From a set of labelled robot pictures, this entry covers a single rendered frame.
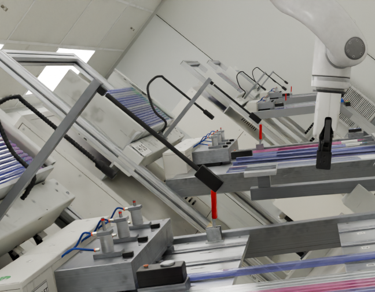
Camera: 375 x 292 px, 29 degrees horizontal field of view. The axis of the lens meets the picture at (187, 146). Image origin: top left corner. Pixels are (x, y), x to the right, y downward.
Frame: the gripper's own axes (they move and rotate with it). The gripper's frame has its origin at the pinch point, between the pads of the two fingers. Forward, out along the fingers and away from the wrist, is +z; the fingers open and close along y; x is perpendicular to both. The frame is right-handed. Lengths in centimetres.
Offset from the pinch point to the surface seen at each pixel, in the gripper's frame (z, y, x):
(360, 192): 7.6, -8.1, 9.5
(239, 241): 16.0, 20.4, -16.3
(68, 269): 17, 51, -42
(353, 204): 10.7, -8.1, 8.3
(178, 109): 8, -419, -97
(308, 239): 15.2, 15.7, -2.4
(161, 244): 16.3, 28.8, -30.8
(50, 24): -55, -431, -213
